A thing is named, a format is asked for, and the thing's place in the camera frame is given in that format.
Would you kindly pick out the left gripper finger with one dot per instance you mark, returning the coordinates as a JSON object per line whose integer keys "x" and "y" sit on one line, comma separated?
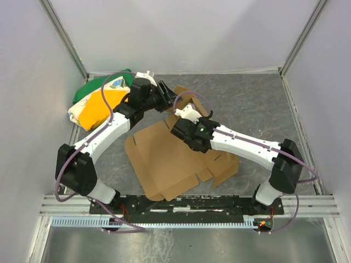
{"x": 168, "y": 95}
{"x": 165, "y": 104}

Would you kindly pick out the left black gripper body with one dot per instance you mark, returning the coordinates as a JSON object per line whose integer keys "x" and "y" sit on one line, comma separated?
{"x": 163, "y": 96}

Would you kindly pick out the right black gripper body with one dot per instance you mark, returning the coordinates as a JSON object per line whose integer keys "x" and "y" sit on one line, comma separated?
{"x": 179, "y": 130}

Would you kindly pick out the brown cardboard box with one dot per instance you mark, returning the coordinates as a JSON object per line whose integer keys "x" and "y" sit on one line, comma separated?
{"x": 166, "y": 167}

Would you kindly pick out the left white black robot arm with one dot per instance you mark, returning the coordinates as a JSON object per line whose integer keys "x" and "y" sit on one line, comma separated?
{"x": 75, "y": 165}

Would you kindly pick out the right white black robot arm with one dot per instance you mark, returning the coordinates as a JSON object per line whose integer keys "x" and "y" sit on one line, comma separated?
{"x": 283, "y": 160}

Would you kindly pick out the green cloth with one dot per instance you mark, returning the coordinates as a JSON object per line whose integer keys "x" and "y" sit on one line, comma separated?
{"x": 124, "y": 79}

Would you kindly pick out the yellow white patterned cloth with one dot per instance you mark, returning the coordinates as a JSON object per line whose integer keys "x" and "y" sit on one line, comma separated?
{"x": 92, "y": 110}

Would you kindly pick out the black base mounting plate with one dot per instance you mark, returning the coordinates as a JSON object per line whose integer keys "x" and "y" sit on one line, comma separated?
{"x": 136, "y": 207}

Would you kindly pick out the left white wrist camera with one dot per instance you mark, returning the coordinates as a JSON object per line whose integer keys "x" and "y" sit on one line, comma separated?
{"x": 147, "y": 76}

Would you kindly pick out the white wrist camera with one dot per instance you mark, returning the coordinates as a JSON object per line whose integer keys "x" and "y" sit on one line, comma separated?
{"x": 189, "y": 112}
{"x": 147, "y": 76}

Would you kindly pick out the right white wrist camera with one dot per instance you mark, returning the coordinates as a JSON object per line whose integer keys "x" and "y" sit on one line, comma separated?
{"x": 189, "y": 112}

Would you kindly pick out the left aluminium frame post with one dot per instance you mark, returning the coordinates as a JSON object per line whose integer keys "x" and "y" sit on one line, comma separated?
{"x": 64, "y": 37}

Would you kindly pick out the aluminium frame post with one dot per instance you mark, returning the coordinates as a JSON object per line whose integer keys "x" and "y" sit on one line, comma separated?
{"x": 303, "y": 36}
{"x": 64, "y": 37}

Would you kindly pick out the aluminium front rail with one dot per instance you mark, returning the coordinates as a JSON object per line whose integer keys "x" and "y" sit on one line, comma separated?
{"x": 303, "y": 206}

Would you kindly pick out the right aluminium frame post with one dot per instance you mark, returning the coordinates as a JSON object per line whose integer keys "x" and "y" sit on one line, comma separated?
{"x": 303, "y": 36}

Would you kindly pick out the light blue cable duct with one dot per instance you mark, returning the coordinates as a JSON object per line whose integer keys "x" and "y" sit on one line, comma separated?
{"x": 187, "y": 222}

